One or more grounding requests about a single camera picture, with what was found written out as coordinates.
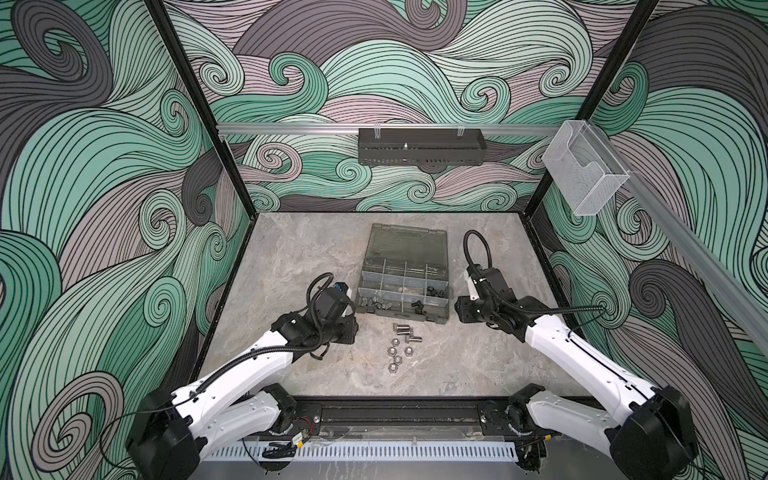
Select black vertical frame post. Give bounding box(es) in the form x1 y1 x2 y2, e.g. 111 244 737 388
522 0 659 223
144 0 258 222

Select clear plastic wall holder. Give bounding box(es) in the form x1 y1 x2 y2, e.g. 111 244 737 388
542 120 629 217

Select black vertical frame post left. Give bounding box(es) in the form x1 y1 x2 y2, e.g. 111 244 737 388
144 0 258 222

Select black wall tray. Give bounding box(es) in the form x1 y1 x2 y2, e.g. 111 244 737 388
357 127 488 171

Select white slotted cable duct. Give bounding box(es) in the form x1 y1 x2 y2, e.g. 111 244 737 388
206 441 518 463

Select pile of bolts and nuts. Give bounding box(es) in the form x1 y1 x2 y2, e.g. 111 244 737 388
387 323 423 374

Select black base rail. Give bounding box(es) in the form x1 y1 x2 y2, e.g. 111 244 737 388
291 396 548 437

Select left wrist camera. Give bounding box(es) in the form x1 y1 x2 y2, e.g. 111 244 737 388
315 282 354 319

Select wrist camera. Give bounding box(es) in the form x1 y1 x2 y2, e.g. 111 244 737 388
466 268 508 300
315 282 354 319

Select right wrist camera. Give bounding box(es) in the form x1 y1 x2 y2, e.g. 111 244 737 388
466 268 508 300

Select aluminium rail right wall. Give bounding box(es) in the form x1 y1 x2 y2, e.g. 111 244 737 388
595 128 767 350

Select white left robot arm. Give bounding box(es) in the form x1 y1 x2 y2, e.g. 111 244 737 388
125 312 359 479

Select black hex bolt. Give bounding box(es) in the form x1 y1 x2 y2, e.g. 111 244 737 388
412 301 425 316

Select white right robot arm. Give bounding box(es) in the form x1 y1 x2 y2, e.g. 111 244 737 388
454 295 699 479

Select grey transparent organizer box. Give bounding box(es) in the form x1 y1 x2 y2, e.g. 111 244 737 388
356 223 451 324

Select aluminium rail back wall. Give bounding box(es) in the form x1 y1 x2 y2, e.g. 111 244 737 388
216 122 560 137

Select aluminium rail wall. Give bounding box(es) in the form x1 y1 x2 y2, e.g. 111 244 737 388
595 128 767 350
216 122 560 137

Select black vertical frame post right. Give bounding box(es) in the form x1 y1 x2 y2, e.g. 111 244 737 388
522 0 659 223

